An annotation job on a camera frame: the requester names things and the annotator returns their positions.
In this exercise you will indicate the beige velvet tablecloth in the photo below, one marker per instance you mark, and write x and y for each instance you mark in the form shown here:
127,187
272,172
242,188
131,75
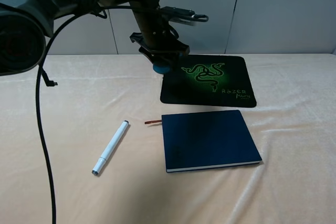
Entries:
293,127

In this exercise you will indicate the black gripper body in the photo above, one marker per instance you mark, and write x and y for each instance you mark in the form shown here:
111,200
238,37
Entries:
156,34

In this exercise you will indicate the blue and black computer mouse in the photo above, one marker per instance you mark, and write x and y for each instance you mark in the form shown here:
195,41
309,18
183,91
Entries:
161,68

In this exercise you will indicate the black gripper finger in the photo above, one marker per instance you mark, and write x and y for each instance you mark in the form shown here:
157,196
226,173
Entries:
174,60
148,54

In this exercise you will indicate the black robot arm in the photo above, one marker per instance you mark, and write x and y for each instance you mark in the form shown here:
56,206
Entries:
25,25

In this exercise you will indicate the brown notebook ribbon bookmark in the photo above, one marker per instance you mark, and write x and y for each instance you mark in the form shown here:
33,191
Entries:
153,122

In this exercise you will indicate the white marker pen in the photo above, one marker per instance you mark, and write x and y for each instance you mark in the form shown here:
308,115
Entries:
110,148

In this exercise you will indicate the black green Razer mouse pad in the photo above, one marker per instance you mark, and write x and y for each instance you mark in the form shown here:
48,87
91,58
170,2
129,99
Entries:
210,80

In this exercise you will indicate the dark blue notebook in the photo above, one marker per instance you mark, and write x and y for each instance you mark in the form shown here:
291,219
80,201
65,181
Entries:
205,140

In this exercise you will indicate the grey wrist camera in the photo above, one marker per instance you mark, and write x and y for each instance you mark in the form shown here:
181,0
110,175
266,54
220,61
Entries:
182,16

